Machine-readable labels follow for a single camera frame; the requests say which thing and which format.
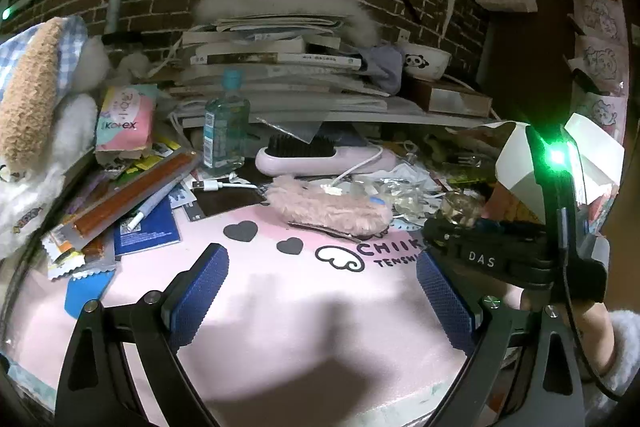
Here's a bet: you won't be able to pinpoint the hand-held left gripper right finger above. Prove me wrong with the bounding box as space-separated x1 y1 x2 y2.
416 251 586 427

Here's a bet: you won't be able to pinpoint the cartoon print bag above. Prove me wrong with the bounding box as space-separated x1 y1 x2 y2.
575 34 628 95
575 0 628 40
585 92 628 128

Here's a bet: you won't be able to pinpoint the brown cardboard box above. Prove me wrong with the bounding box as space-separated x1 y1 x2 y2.
412 79 493 118

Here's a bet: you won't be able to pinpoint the pink hair brush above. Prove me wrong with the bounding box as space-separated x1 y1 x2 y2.
255 134 396 178

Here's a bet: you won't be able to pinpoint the green glass jar gold lid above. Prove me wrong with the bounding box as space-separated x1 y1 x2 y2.
440 192 486 228

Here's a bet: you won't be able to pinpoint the white panda bowl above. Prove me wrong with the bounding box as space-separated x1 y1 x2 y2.
400 42 452 82

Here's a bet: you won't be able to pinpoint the stack of books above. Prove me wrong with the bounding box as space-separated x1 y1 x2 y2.
167 14 501 128

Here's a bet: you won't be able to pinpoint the white brush cable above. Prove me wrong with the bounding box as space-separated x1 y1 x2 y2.
192 147 386 195

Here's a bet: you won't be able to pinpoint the pink tissue packet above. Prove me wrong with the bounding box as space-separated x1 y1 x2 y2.
95 84 160 165

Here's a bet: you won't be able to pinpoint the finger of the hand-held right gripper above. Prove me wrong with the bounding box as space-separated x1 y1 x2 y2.
423 216 545 244

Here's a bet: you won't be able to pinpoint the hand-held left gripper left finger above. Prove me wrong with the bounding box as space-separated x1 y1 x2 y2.
54 243 231 427

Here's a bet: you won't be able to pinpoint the person's right forearm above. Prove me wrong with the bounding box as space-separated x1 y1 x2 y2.
585 309 640 427

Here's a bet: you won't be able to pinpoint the clear cellophane wrappers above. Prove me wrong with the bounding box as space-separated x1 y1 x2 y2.
350 162 451 228

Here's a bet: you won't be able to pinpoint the blue card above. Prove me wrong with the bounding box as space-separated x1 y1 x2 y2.
64 269 117 320

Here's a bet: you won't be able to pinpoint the white wall bracket green light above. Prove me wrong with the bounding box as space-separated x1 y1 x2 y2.
0 0 43 22

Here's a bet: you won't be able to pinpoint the checkered plush dog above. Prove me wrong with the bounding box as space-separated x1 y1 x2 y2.
0 16 113 258

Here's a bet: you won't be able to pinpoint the small white plush toy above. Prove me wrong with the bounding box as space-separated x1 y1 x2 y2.
117 52 151 78

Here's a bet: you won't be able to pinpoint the pink fluffy pencil case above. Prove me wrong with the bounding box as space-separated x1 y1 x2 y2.
265 175 391 242

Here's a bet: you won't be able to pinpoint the pink cartoon cardboard box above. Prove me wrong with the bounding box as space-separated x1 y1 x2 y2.
482 112 626 238

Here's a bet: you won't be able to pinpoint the person's right hand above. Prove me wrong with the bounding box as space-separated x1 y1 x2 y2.
517 284 618 383

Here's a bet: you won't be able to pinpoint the pink desk mat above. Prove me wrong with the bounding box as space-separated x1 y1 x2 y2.
0 194 501 427

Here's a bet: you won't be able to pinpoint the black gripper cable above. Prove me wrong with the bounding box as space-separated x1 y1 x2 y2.
562 187 621 408

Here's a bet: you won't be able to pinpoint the mouthwash bottle blue cap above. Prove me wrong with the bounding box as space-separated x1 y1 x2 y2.
202 69 251 175

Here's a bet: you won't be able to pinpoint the blue booklet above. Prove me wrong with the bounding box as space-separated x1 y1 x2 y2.
114 197 181 258

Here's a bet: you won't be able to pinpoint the purple cloth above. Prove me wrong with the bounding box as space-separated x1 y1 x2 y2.
357 44 405 95

